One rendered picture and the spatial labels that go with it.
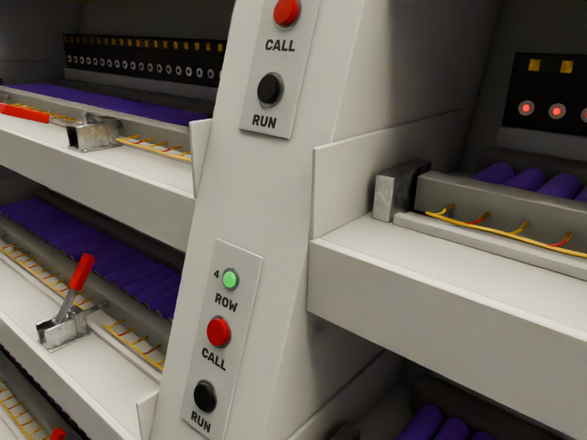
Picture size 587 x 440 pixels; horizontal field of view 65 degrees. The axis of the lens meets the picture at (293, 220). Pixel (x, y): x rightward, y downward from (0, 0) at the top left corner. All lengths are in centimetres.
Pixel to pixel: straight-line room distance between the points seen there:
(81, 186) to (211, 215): 18
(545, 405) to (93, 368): 37
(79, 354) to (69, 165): 18
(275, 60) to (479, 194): 14
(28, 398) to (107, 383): 28
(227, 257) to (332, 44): 14
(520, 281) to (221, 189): 17
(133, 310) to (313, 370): 24
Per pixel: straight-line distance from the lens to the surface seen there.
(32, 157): 53
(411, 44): 31
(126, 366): 47
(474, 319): 22
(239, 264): 28
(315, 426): 34
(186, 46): 61
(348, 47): 25
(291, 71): 27
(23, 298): 61
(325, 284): 25
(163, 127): 42
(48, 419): 68
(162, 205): 35
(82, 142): 45
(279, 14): 28
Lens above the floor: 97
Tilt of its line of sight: 8 degrees down
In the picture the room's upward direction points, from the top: 13 degrees clockwise
